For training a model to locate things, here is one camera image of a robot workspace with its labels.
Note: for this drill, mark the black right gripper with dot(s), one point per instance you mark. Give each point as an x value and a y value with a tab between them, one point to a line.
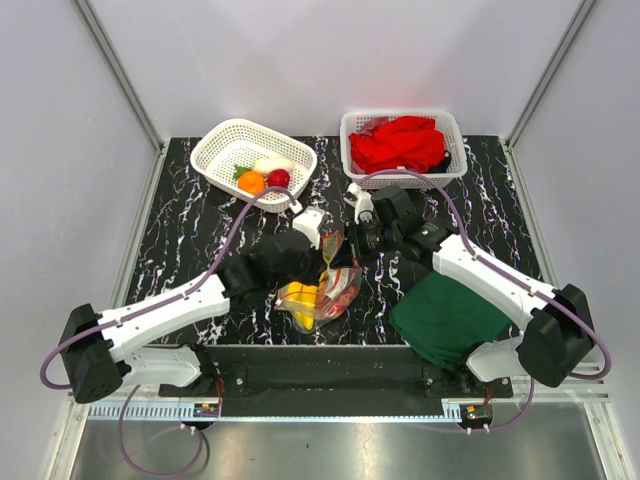
351	252

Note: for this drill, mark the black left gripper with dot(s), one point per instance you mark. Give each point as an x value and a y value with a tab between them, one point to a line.
318	266

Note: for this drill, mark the yellow fake banana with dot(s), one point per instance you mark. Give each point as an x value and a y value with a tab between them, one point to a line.
300	301

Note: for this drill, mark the clear zip top bag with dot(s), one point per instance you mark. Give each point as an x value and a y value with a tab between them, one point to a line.
331	279

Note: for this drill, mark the red fake strawberry bunch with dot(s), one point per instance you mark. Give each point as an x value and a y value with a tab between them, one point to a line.
333	304

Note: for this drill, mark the red fake apple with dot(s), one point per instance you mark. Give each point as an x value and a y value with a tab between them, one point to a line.
279	178

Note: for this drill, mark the orange fake fruit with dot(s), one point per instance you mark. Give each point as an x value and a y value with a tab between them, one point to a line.
251	182

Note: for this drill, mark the pale cream fake food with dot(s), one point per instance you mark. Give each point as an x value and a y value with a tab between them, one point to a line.
265	166

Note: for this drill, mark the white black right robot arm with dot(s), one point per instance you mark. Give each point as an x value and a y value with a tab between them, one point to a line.
556	326

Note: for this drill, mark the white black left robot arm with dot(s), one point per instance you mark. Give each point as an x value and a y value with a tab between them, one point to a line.
98	349

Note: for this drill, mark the red cloth in basket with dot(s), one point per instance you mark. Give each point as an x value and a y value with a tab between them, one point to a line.
407	142

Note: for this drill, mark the folded green cloth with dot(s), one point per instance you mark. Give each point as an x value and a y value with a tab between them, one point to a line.
442	320

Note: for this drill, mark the white rectangular slotted basket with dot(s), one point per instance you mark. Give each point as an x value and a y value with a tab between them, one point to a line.
445	123

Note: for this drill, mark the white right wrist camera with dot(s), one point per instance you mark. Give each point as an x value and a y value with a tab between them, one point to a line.
361	201

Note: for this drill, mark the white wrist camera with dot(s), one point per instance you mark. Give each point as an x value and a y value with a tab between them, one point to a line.
310	222
361	201

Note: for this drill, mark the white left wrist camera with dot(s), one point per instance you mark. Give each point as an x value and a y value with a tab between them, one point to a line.
310	222

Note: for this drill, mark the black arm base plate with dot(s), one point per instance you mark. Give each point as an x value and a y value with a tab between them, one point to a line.
331	382

